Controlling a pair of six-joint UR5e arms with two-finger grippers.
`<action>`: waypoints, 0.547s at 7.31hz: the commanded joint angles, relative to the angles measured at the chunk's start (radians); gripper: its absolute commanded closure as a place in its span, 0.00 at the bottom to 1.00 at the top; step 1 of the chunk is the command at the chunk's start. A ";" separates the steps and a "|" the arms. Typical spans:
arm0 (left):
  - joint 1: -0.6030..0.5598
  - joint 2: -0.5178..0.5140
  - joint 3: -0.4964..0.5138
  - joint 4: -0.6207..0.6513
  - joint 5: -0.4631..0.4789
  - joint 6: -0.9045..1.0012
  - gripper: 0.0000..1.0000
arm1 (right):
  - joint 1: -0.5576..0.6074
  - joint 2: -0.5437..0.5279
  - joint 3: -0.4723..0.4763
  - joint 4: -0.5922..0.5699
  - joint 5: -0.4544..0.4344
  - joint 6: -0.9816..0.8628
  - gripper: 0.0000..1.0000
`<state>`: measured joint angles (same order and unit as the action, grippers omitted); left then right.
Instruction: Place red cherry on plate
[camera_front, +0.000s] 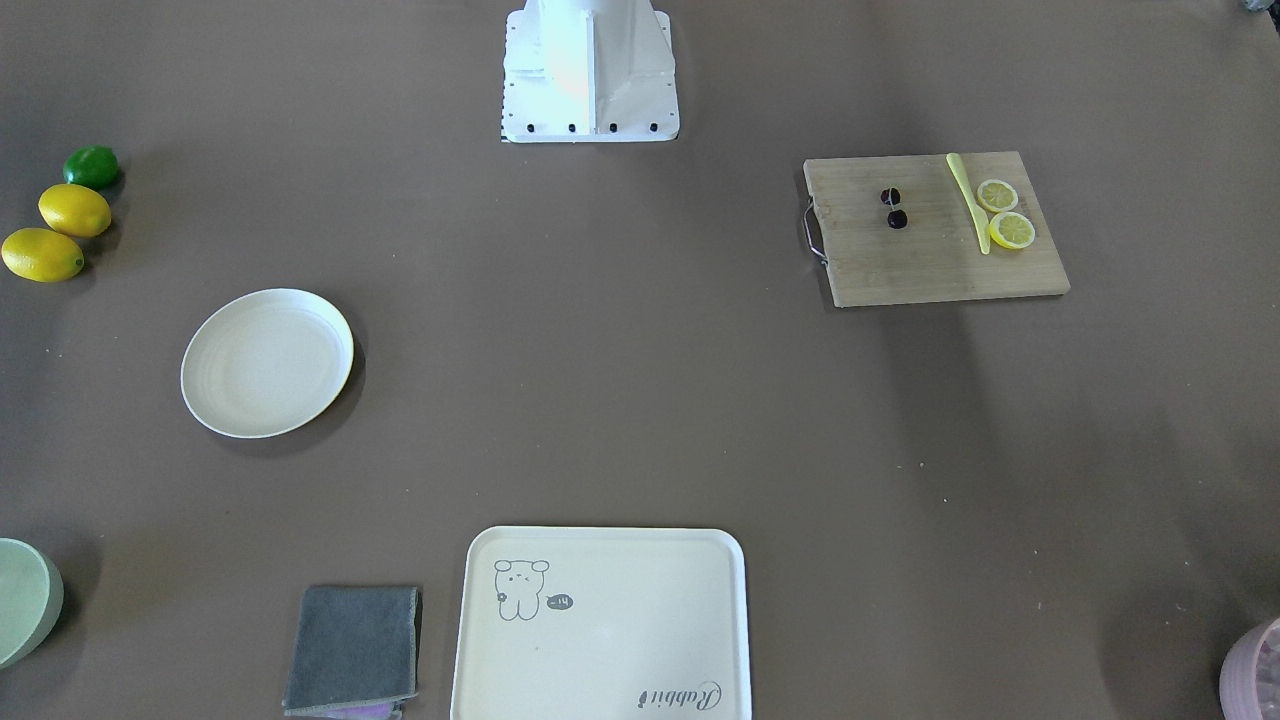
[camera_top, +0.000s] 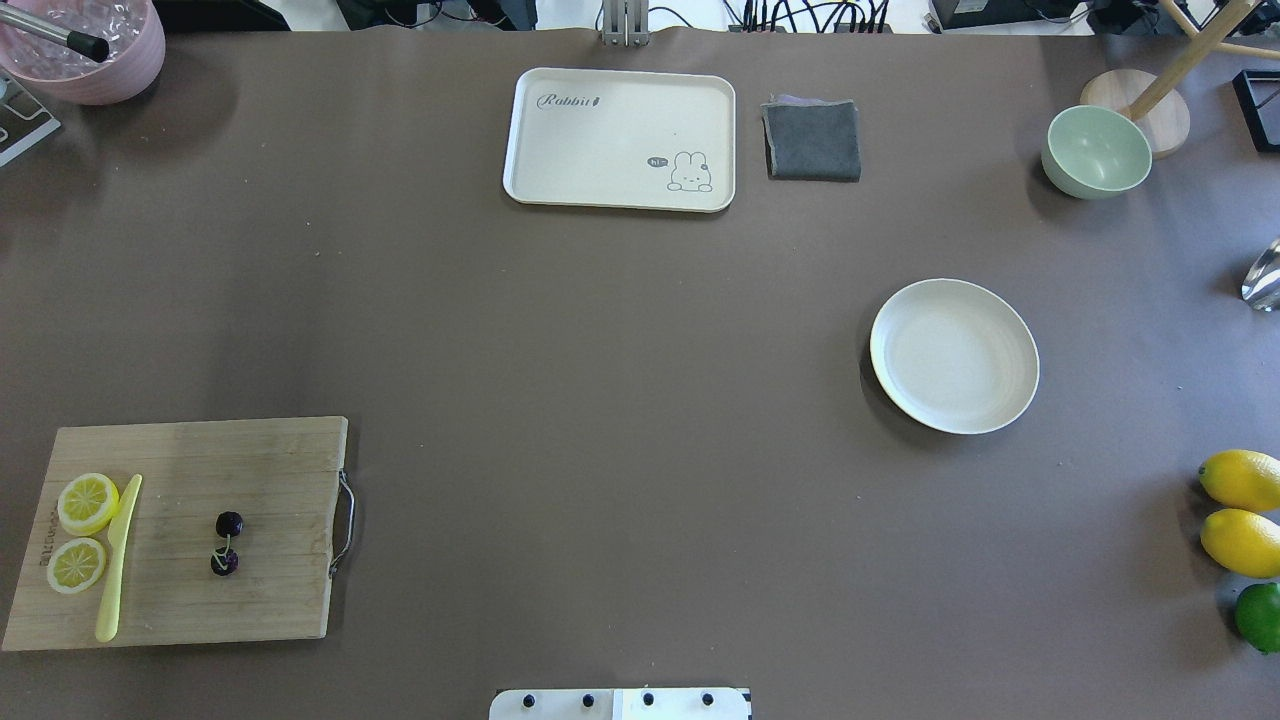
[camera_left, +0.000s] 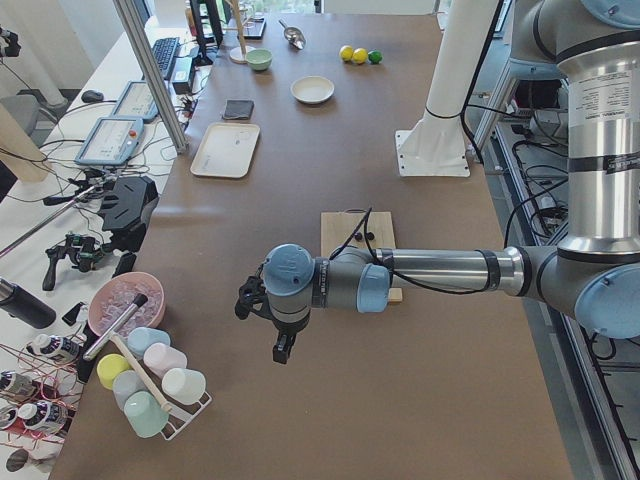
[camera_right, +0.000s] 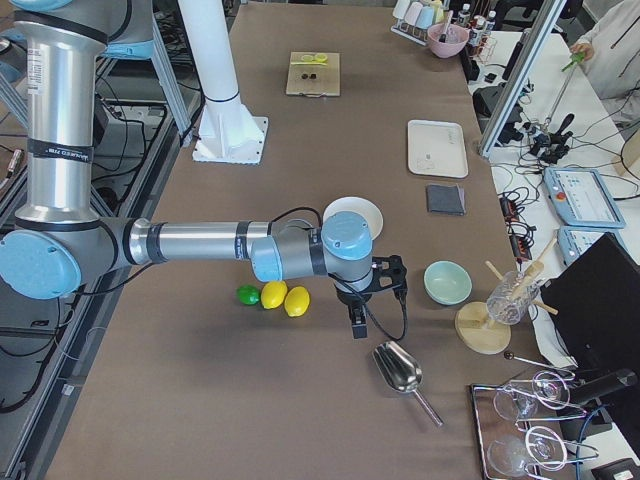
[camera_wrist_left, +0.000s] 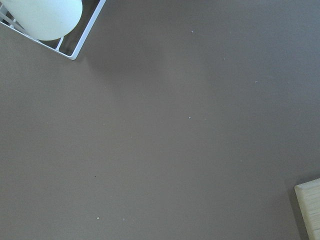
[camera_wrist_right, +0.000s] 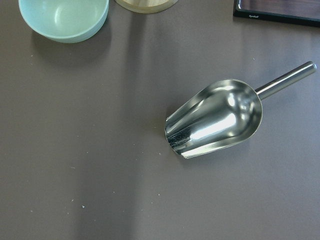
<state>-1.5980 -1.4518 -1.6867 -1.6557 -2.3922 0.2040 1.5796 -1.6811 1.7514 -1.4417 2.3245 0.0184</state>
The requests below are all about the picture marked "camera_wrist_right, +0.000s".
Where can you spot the mint green bowl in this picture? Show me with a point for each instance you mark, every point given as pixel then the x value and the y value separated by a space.
pixel 65 21

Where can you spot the steel scoop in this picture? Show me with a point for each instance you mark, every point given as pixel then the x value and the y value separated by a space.
pixel 224 114

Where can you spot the wooden glass stand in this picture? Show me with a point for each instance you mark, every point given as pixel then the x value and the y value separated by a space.
pixel 146 6

